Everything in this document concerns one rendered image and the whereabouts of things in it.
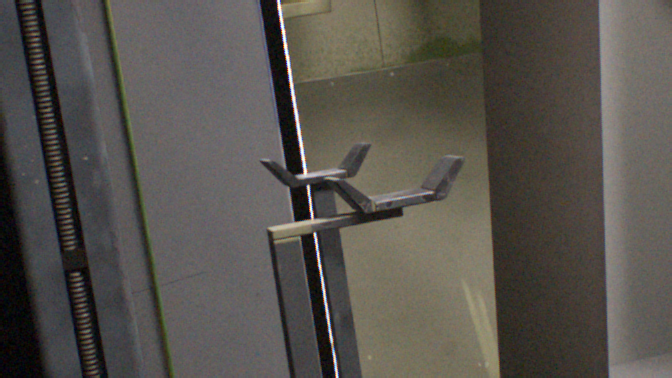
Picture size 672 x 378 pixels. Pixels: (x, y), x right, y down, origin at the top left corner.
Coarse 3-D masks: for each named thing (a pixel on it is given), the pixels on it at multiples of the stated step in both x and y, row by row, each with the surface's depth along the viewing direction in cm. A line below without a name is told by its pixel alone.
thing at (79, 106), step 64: (0, 0) 75; (64, 0) 76; (0, 64) 75; (64, 64) 76; (0, 128) 76; (64, 128) 77; (64, 192) 77; (64, 256) 77; (64, 320) 77; (128, 320) 78
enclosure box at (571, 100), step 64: (512, 0) 197; (576, 0) 178; (640, 0) 218; (512, 64) 201; (576, 64) 181; (640, 64) 222; (512, 128) 206; (576, 128) 184; (640, 128) 225; (512, 192) 210; (576, 192) 188; (640, 192) 229; (512, 256) 215; (576, 256) 192; (640, 256) 232; (512, 320) 220; (576, 320) 196; (640, 320) 236
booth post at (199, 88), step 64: (128, 0) 126; (192, 0) 128; (256, 0) 129; (128, 64) 127; (192, 64) 128; (256, 64) 130; (192, 128) 129; (256, 128) 130; (128, 192) 127; (192, 192) 129; (256, 192) 131; (128, 256) 128; (192, 256) 129; (256, 256) 131; (192, 320) 130; (256, 320) 132
